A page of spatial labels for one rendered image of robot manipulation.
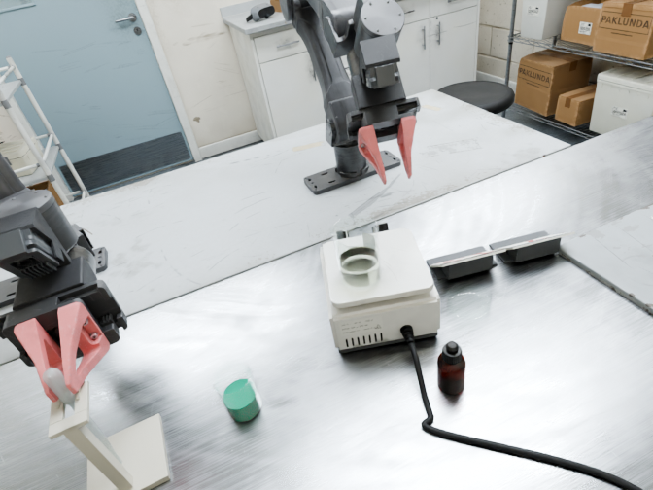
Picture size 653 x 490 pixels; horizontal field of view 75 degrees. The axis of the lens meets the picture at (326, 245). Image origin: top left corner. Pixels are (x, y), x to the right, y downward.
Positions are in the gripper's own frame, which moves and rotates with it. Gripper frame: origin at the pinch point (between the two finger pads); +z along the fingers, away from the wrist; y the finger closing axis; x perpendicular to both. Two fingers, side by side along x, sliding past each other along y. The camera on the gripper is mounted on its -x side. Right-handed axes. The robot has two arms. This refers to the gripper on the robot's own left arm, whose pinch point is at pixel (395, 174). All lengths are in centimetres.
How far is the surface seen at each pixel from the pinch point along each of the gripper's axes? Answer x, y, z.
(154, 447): -9.3, -34.1, 27.3
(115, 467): -15.0, -35.2, 27.3
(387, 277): -7.2, -5.2, 14.5
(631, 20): 131, 147, -93
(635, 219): 7.0, 33.5, 12.4
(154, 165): 237, -133, -129
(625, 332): -4.6, 20.1, 26.3
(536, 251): 3.7, 17.0, 14.2
